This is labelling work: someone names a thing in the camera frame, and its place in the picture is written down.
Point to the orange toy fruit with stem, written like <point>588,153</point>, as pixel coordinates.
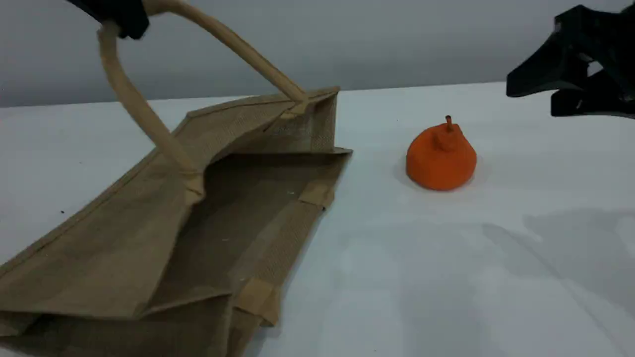
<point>440,161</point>

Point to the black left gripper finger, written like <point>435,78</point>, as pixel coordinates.
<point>116,15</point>

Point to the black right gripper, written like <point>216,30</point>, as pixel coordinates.
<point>605,34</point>

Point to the brown jute tote bag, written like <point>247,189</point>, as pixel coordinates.
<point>149,233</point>

